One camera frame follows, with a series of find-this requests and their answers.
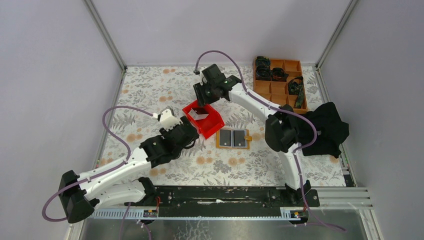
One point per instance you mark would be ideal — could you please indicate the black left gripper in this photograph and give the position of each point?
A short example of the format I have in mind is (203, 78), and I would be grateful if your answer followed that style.
(163, 132)

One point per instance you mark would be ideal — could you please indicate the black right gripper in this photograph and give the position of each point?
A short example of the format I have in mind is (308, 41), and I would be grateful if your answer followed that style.
(198, 88)

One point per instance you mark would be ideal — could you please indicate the white credit card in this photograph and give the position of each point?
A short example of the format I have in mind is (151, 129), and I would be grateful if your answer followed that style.
(225, 138)

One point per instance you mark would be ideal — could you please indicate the yellow leather card holder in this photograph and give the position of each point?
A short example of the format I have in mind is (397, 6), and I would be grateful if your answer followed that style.
(248, 138)

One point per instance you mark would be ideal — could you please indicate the dark brown credit card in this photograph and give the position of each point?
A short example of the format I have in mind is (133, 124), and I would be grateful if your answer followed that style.
(239, 140)

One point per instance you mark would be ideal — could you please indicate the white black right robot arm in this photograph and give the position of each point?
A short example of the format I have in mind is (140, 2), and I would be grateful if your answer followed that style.
(281, 127)

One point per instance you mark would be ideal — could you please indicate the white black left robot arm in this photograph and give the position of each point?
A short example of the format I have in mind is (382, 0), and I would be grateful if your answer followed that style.
(81, 194)

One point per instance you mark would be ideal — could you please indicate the stack of white cards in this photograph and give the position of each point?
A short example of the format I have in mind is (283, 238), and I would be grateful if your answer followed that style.
(198, 113)

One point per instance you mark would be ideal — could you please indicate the red plastic bin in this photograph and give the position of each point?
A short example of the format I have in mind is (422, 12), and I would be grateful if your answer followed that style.
(208, 126)

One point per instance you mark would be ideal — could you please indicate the rolled dark belt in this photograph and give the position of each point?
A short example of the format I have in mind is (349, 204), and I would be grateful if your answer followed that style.
(263, 73)
(279, 75)
(262, 62)

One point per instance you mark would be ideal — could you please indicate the brown compartment organizer tray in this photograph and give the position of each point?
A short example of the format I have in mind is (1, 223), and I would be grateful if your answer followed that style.
(292, 92)

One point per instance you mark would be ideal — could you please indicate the floral table mat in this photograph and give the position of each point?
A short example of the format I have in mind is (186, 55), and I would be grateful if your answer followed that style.
(149, 89)

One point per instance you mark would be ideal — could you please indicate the black cloth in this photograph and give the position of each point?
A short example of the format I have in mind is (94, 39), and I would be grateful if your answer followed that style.
(331, 131)

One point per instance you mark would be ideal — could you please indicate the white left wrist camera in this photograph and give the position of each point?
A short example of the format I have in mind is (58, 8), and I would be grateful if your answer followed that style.
(167, 119)

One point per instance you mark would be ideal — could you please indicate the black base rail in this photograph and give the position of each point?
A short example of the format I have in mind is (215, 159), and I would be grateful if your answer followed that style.
(226, 201)

